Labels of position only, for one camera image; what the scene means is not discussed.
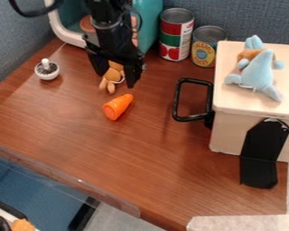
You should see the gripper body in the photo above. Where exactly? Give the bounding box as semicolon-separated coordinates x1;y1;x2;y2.
81;24;146;65

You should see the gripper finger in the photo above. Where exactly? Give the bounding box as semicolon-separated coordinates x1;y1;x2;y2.
86;52;111;78
122;59;146;89

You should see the tan plush animal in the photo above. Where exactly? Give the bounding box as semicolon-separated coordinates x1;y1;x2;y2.
97;60;126;95

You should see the orange toy cone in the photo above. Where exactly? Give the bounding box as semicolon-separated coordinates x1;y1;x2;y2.
100;93;135;122

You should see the teal toy microwave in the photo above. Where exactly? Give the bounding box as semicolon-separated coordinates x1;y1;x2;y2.
42;0;165;55

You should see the white round toy with peg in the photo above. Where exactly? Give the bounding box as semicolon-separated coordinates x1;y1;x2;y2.
33;58;61;81

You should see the red and green can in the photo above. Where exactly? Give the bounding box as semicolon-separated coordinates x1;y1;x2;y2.
157;7;197;62

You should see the yellow and blue can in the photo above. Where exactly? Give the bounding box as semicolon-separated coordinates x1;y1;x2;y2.
190;25;229;69

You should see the cabinet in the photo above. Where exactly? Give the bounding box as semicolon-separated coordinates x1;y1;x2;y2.
208;40;289;164

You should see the blue plush animal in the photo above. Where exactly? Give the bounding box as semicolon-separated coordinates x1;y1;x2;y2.
224;34;286;103

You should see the black cable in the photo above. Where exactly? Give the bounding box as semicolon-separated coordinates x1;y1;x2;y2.
6;0;65;18

